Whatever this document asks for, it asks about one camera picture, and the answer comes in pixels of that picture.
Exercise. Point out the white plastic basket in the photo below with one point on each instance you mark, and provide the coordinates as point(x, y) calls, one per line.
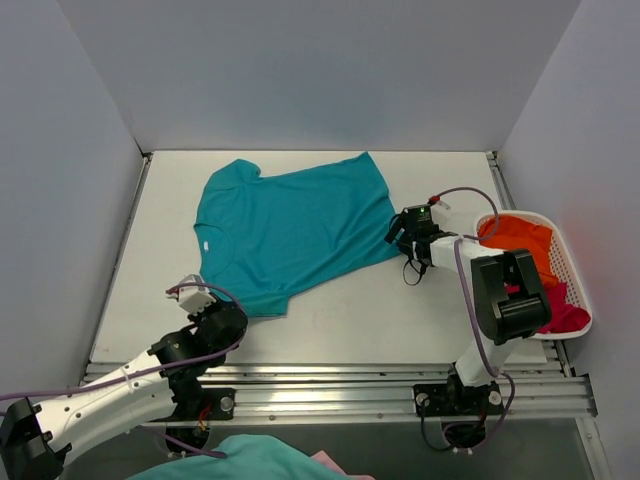
point(561, 264)

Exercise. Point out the aluminium rail frame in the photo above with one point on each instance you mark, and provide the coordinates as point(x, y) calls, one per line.
point(311, 394)

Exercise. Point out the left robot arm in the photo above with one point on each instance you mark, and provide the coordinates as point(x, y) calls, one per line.
point(43, 432)

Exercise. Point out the teal t-shirt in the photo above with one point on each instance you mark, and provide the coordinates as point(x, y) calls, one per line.
point(267, 239)

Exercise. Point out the pink cloth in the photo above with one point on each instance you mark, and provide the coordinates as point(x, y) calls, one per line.
point(324, 459)

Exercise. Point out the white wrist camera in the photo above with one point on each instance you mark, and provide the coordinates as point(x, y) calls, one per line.
point(191, 294)
point(440, 210)

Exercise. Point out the orange t-shirt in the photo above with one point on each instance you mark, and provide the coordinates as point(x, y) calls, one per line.
point(512, 233)

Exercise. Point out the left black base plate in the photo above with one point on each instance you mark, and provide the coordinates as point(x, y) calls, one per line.
point(209, 404)

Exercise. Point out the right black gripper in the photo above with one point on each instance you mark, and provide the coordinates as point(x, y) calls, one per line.
point(405, 238)

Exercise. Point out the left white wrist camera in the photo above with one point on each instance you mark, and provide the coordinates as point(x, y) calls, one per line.
point(191, 294)

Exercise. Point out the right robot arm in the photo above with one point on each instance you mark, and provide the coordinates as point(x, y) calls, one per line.
point(503, 292)

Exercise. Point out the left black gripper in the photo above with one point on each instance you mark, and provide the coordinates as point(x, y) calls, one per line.
point(201, 320)

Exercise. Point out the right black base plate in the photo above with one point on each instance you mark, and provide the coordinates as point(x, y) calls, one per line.
point(443, 400)

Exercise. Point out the light green cloth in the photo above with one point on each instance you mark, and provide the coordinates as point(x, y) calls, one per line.
point(247, 457)

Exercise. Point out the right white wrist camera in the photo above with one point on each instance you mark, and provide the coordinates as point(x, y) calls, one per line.
point(440, 210)

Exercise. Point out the magenta t-shirt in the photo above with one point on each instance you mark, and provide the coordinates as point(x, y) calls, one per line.
point(566, 317)

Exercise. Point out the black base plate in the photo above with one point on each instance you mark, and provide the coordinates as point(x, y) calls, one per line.
point(209, 404)
point(443, 400)

